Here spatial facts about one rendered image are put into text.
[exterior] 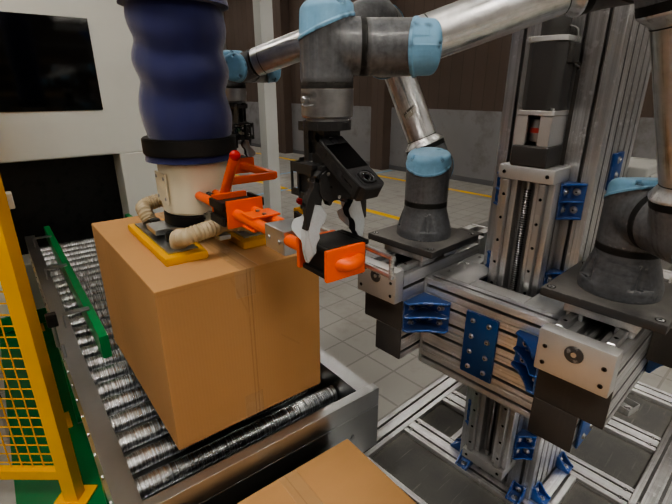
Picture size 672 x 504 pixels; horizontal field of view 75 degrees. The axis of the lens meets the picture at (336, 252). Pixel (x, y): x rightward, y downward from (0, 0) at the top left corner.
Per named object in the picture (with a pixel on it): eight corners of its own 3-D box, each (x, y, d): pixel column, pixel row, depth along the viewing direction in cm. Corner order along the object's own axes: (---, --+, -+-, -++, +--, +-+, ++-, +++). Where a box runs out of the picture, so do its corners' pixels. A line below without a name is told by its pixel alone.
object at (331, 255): (296, 266, 71) (295, 237, 70) (333, 256, 76) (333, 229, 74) (327, 284, 65) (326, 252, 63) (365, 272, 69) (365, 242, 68)
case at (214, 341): (114, 340, 144) (90, 223, 130) (227, 305, 167) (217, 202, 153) (179, 451, 100) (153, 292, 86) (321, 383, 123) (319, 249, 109)
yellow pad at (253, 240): (194, 219, 134) (192, 203, 133) (225, 214, 140) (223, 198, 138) (244, 250, 109) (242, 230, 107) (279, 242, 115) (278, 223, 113)
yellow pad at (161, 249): (128, 230, 124) (125, 213, 122) (164, 224, 129) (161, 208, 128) (166, 267, 98) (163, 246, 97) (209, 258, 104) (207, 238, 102)
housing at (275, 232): (263, 246, 82) (262, 223, 80) (294, 239, 85) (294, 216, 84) (283, 257, 76) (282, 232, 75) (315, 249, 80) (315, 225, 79)
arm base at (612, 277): (592, 267, 101) (601, 226, 98) (671, 288, 91) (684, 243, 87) (565, 286, 91) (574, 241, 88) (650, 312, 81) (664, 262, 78)
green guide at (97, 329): (32, 242, 265) (28, 227, 262) (52, 238, 271) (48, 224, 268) (78, 367, 146) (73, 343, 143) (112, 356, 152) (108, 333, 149)
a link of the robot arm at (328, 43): (363, -5, 56) (295, -6, 55) (361, 88, 59) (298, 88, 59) (357, 6, 63) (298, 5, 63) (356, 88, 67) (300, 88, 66)
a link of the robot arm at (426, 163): (400, 202, 118) (403, 151, 113) (408, 192, 130) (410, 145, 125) (446, 206, 115) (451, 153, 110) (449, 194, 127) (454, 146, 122)
